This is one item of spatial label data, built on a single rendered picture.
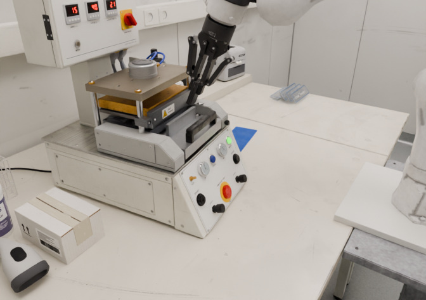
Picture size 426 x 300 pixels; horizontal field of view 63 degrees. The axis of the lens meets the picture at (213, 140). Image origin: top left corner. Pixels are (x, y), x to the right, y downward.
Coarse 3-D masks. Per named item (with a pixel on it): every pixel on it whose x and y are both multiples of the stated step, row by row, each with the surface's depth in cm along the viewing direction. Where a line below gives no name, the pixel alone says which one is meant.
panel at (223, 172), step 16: (192, 160) 93; (208, 160) 99; (224, 160) 106; (240, 160) 114; (192, 176) 91; (208, 176) 98; (224, 176) 105; (192, 192) 90; (208, 192) 96; (208, 208) 95; (208, 224) 93
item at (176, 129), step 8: (184, 112) 101; (192, 112) 104; (176, 120) 96; (184, 120) 100; (192, 120) 105; (168, 128) 93; (176, 128) 97; (184, 128) 100; (208, 128) 100; (216, 128) 104; (176, 136) 96; (184, 136) 96; (200, 136) 96; (208, 136) 100; (176, 144) 92; (184, 144) 92; (192, 144) 92; (200, 144) 97; (184, 152) 90; (192, 152) 93
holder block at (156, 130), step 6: (186, 108) 109; (180, 114) 106; (108, 120) 99; (132, 120) 99; (168, 120) 100; (126, 126) 96; (132, 126) 96; (162, 126) 98; (150, 132) 93; (156, 132) 96
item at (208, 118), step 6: (210, 114) 99; (198, 120) 96; (204, 120) 96; (210, 120) 100; (216, 120) 103; (192, 126) 92; (198, 126) 93; (204, 126) 97; (186, 132) 91; (192, 132) 91; (186, 138) 92; (192, 138) 91
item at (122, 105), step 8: (168, 88) 104; (176, 88) 104; (184, 88) 105; (104, 96) 98; (112, 96) 98; (152, 96) 98; (160, 96) 98; (168, 96) 98; (104, 104) 96; (112, 104) 95; (120, 104) 94; (128, 104) 93; (144, 104) 93; (152, 104) 93; (104, 112) 98; (112, 112) 96; (120, 112) 95; (128, 112) 94; (136, 112) 92; (144, 112) 91
